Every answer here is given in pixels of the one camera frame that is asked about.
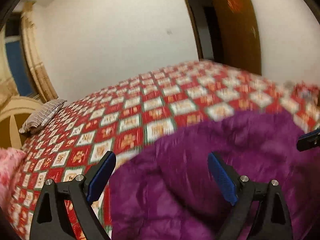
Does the window with blue pane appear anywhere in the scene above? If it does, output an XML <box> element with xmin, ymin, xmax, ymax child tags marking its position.
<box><xmin>4</xmin><ymin>12</ymin><xmax>38</xmax><ymax>98</ymax></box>

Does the beige right curtain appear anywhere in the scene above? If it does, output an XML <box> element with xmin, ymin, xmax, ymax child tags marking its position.
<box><xmin>21</xmin><ymin>2</ymin><xmax>58</xmax><ymax>102</ymax></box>

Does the red double happiness sticker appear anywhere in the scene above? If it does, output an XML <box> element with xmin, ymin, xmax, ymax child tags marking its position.
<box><xmin>227</xmin><ymin>0</ymin><xmax>243</xmax><ymax>14</ymax></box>

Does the beige curtain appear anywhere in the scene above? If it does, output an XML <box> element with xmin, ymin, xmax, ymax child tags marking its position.
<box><xmin>21</xmin><ymin>2</ymin><xmax>58</xmax><ymax>102</ymax></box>
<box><xmin>0</xmin><ymin>27</ymin><xmax>18</xmax><ymax>109</ymax></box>

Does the beige left curtain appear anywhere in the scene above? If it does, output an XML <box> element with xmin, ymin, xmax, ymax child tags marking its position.
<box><xmin>0</xmin><ymin>27</ymin><xmax>18</xmax><ymax>109</ymax></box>

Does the red patchwork bear bedspread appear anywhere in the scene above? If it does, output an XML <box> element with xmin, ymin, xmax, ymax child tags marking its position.
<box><xmin>7</xmin><ymin>61</ymin><xmax>319</xmax><ymax>239</ymax></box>

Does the purple puffer jacket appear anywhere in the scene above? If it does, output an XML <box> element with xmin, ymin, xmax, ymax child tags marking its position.
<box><xmin>108</xmin><ymin>110</ymin><xmax>320</xmax><ymax>240</ymax></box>

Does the cream wooden headboard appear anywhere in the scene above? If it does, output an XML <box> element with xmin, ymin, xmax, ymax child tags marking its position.
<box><xmin>1</xmin><ymin>96</ymin><xmax>43</xmax><ymax>149</ymax></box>

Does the grey striped pillow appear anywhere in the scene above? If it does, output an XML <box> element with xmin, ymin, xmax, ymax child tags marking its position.
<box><xmin>18</xmin><ymin>99</ymin><xmax>66</xmax><ymax>134</ymax></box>

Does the pink floral folded blanket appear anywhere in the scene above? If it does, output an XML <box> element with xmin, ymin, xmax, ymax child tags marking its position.
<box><xmin>0</xmin><ymin>147</ymin><xmax>27</xmax><ymax>211</ymax></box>

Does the brown wooden door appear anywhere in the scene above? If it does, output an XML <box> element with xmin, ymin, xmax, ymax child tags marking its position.
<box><xmin>213</xmin><ymin>0</ymin><xmax>261</xmax><ymax>75</ymax></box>

